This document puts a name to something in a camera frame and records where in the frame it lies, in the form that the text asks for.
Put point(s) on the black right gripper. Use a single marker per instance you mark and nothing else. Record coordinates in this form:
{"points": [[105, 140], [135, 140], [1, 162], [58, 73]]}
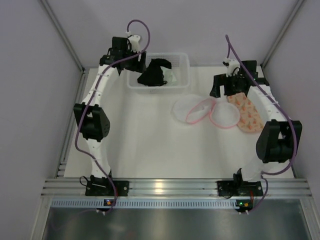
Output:
{"points": [[218, 85]]}

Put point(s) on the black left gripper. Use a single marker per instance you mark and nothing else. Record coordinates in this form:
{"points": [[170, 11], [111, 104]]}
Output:
{"points": [[139, 61]]}

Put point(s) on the black lace bra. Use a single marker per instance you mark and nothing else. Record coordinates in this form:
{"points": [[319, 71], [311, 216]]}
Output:
{"points": [[153, 75]]}

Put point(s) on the white mesh pink-trimmed laundry bag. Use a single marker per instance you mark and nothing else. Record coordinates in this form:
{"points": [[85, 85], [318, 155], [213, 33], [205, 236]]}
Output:
{"points": [[192, 108]]}

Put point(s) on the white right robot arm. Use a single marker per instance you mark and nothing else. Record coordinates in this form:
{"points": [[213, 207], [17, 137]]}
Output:
{"points": [[277, 142]]}

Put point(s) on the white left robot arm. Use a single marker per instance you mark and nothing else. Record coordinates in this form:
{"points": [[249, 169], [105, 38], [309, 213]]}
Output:
{"points": [[93, 125]]}

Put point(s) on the peach patterned laundry bag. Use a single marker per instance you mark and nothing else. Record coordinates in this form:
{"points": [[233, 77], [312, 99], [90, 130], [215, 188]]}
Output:
{"points": [[250, 120]]}

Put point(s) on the light green garment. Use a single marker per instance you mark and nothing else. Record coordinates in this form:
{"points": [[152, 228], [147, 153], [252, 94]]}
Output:
{"points": [[168, 76]]}

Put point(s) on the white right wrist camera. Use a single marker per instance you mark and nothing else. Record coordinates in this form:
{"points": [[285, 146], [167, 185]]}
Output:
{"points": [[232, 65]]}

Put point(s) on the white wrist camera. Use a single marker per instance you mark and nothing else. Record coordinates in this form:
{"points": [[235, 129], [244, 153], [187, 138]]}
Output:
{"points": [[232, 65], [134, 42]]}

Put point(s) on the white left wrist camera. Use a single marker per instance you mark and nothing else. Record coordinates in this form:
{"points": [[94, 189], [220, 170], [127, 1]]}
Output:
{"points": [[134, 42]]}

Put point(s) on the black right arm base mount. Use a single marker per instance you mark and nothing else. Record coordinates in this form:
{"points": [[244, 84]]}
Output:
{"points": [[238, 187]]}

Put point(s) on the aluminium frame rail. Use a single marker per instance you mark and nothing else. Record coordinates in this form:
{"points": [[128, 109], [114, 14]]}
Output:
{"points": [[277, 188]]}

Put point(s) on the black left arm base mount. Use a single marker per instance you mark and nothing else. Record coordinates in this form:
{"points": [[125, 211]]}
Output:
{"points": [[99, 187]]}

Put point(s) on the white slotted cable duct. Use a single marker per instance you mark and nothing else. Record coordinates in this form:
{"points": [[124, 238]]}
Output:
{"points": [[151, 203]]}

